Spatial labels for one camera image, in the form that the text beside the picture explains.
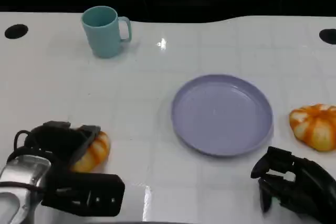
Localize orange and white bread roll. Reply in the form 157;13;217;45
289;104;336;153
69;129;111;173

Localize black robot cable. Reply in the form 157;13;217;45
0;181;45;195
6;129;57;162

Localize black round table grommet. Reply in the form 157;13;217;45
319;28;336;45
4;24;29;39

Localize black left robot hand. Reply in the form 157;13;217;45
25;121;102;174

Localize pale green mug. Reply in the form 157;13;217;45
80;5;132;59

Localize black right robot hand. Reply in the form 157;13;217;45
250;146;336;224

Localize lilac plate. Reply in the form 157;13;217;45
170;73;274;158

